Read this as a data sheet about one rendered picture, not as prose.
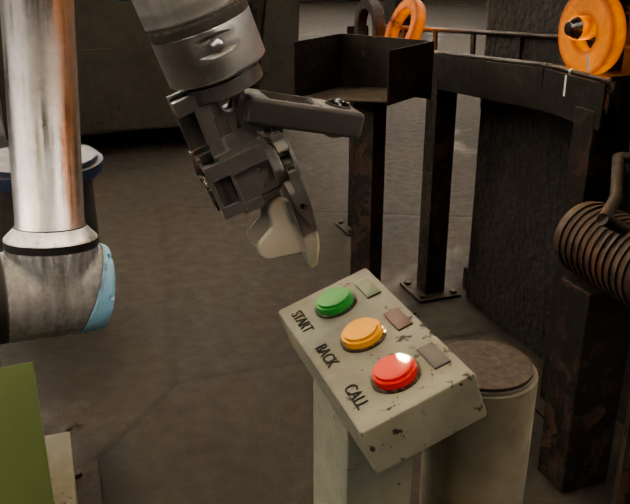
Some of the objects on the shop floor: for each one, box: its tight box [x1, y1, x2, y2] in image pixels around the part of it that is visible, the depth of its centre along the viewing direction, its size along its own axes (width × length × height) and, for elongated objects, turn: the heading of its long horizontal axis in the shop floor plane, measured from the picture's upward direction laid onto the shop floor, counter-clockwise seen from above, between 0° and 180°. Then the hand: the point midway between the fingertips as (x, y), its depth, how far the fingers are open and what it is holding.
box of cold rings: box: [0, 0, 228, 140], centre depth 386 cm, size 103×83×79 cm
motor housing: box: [537, 201, 630, 494], centre depth 137 cm, size 13×22×54 cm, turn 19°
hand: (315, 252), depth 79 cm, fingers closed
